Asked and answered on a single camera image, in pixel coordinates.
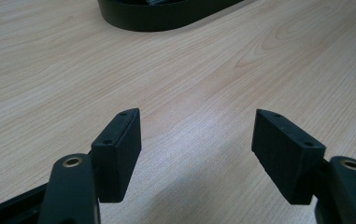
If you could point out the black key rack with tray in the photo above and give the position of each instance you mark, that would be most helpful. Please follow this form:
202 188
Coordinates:
153 17

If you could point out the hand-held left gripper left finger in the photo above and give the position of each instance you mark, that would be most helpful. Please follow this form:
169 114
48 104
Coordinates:
116 155

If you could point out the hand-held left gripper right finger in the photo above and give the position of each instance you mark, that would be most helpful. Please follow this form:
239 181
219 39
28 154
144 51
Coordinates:
286 155

